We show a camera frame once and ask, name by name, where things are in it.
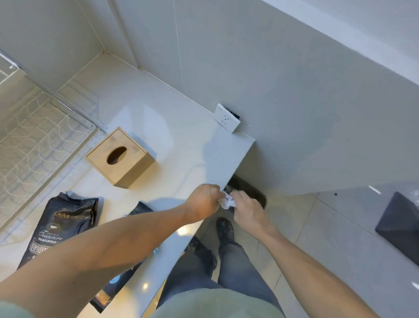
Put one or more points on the person's right hand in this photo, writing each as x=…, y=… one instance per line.
x=250, y=213

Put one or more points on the person's left hand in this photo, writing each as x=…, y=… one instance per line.
x=203, y=203

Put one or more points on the white paper scraps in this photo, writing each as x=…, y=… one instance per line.
x=226, y=203

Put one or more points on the wooden tissue box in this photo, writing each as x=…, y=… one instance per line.
x=131, y=170

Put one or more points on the person's right forearm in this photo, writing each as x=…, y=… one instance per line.
x=320, y=278

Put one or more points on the person's left forearm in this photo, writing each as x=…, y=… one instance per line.
x=98, y=255

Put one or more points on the white countertop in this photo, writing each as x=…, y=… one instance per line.
x=163, y=114

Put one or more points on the dark rectangular trash bin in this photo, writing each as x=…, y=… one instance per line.
x=248, y=190

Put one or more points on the dark clog shoe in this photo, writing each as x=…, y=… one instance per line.
x=203, y=254
x=225, y=229

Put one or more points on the blue jeans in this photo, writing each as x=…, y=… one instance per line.
x=242, y=268

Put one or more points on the pale green shirt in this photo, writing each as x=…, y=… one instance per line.
x=212, y=304

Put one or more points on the dark grey mat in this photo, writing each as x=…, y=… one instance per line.
x=399, y=226

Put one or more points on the white wall socket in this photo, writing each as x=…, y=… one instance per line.
x=226, y=118

